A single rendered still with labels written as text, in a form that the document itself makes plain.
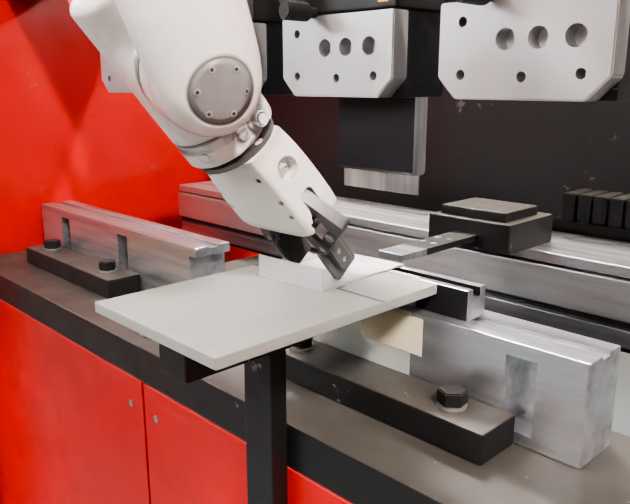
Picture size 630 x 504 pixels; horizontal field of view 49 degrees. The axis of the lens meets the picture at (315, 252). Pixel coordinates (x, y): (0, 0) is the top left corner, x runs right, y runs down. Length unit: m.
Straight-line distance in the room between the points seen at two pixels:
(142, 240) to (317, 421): 0.49
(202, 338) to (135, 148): 1.02
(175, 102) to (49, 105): 0.98
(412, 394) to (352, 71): 0.31
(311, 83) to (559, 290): 0.40
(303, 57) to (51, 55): 0.79
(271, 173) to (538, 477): 0.33
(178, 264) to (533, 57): 0.59
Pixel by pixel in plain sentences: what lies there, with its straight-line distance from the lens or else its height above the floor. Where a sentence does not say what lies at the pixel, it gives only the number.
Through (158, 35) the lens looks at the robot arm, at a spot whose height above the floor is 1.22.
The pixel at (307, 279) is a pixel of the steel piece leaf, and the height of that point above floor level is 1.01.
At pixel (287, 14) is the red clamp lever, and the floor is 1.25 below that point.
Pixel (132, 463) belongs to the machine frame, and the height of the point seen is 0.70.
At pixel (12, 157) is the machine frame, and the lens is 1.41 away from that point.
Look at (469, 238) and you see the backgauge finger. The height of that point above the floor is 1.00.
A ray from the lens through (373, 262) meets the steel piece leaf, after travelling 0.73.
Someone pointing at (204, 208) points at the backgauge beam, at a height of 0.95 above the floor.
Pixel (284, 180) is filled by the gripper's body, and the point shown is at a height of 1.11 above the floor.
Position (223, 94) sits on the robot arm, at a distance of 0.46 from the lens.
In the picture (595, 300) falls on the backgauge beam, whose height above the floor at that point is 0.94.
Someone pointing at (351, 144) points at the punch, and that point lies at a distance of 0.73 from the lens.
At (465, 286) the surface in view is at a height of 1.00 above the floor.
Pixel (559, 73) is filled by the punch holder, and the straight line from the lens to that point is 0.56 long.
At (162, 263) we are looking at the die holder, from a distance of 1.02.
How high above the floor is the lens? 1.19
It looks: 14 degrees down
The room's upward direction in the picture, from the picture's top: straight up
